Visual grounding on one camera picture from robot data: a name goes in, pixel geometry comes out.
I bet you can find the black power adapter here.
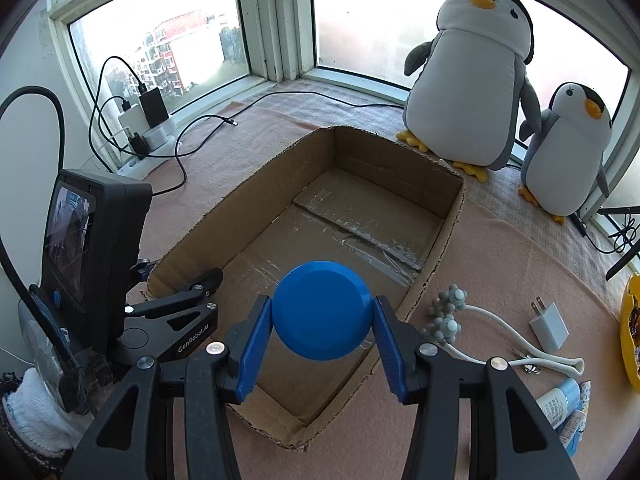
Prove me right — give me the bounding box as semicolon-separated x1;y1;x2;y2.
137;87;171;126

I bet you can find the cardboard box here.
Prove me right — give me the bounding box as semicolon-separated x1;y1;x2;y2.
145;125;467;451

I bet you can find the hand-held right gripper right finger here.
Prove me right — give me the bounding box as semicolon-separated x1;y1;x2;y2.
372;294;583;480

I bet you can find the thick black gripper cable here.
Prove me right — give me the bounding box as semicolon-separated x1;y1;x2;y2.
0;86;83;401

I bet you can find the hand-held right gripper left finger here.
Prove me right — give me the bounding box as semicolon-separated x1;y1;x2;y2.
62;294;275;480

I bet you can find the small penguin plush toy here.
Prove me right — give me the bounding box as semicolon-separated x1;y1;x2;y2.
517;82;613;225

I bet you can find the beige checked blanket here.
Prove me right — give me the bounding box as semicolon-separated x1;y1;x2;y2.
145;77;640;321

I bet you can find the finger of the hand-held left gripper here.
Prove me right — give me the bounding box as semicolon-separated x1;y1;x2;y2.
147;302;221;362
127;267;224;317

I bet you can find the black tripod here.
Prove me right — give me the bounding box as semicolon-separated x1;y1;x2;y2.
597;207;640;281

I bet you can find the pink fleece blanket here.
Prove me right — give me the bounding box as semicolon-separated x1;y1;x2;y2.
45;180;640;480

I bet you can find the looped black charger cable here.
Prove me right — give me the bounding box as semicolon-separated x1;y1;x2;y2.
89;55;148;171

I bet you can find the blue crinkly packet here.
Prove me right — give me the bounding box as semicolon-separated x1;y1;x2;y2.
555;410;588;448

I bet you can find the white wall charger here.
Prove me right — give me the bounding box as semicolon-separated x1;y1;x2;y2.
529;297;571;356

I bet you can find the white window frame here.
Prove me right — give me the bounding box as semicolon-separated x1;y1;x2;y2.
42;0;631;116

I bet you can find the white power adapter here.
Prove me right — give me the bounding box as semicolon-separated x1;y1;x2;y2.
119;104;151;132

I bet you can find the person's left hand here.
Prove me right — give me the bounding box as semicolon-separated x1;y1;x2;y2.
2;367;96;456

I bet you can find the long black cable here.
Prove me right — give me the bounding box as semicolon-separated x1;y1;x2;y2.
150;91;408;197

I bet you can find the white power strip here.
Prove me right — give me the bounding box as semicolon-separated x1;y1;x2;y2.
112;127;184;172

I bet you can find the key ring with keys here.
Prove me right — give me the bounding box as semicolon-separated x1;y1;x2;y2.
512;347;543;375

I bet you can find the grey ball massager white handle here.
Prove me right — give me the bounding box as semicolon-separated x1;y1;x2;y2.
424;284;586;377

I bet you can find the white bottle blue cap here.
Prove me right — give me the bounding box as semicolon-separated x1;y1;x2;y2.
537;377;583;431

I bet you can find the blue round lid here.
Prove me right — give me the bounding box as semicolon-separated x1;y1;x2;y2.
272;260;376;363

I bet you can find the white charger block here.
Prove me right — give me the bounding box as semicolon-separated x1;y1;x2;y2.
145;117;177;144

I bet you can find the yellow bowl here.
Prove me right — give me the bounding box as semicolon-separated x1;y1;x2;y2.
619;272;640;391

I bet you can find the large penguin plush toy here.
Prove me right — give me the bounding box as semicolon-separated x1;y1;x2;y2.
396;0;543;182

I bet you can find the black cable with plug end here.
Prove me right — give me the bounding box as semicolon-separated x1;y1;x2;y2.
172;115;240;153

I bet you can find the ring light cable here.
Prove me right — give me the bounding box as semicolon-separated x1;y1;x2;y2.
582;207;640;256

